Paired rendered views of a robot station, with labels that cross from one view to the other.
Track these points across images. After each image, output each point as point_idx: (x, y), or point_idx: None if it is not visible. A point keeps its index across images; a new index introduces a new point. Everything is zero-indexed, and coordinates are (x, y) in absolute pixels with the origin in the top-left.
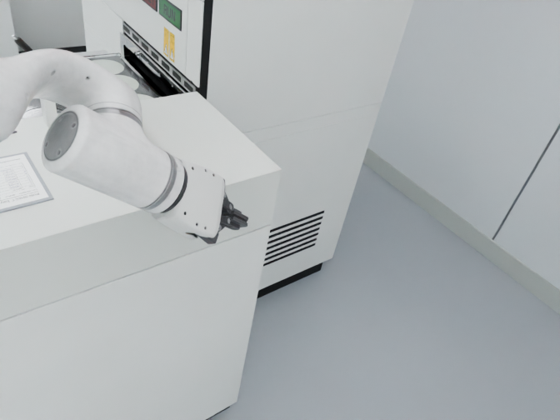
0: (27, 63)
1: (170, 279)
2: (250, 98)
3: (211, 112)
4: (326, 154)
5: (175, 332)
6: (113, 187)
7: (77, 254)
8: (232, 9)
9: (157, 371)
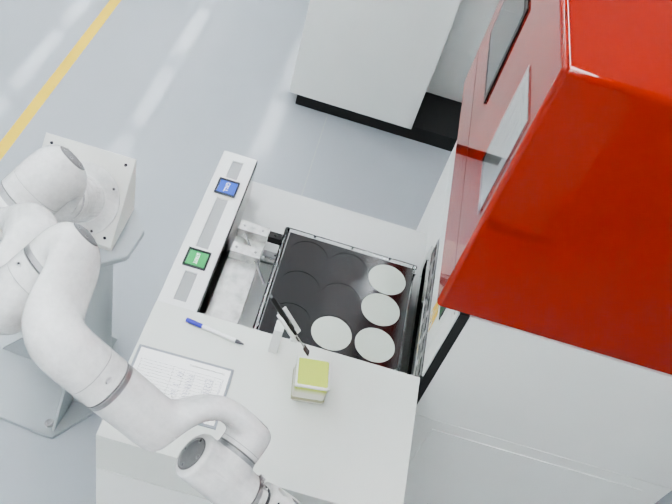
0: (187, 419)
1: None
2: (478, 407)
3: (407, 412)
4: (565, 493)
5: None
6: (204, 496)
7: None
8: (480, 342)
9: None
